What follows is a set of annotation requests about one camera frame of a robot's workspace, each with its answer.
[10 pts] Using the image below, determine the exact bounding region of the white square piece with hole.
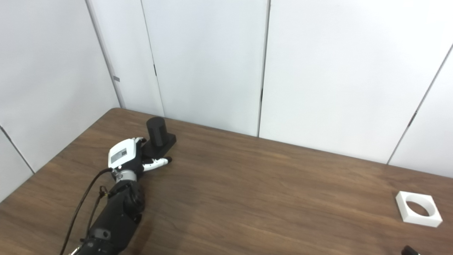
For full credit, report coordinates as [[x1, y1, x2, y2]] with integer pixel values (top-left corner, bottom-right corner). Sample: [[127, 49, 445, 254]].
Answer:
[[395, 191, 443, 228]]

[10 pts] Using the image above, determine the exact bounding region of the black peg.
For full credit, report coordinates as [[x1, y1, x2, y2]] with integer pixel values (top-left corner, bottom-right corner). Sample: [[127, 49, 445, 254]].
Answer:
[[142, 117, 177, 159]]

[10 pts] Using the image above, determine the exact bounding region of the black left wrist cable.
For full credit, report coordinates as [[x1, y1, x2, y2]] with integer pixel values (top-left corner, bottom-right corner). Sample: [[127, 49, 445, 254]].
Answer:
[[59, 168, 114, 255]]

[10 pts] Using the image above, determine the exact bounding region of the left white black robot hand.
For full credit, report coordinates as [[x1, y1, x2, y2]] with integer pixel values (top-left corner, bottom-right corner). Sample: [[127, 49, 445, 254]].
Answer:
[[108, 137, 173, 179]]

